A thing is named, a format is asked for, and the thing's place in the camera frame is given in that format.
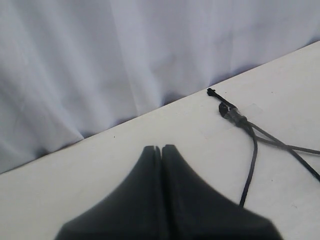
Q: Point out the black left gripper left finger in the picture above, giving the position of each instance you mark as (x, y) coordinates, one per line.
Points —
(135, 210)

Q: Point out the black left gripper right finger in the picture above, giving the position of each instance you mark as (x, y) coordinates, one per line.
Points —
(196, 211)

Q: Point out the clear adhesive tape strip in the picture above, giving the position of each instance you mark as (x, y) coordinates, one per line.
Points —
(239, 117)

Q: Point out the white fabric backdrop curtain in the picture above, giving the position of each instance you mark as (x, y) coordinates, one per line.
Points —
(70, 69)

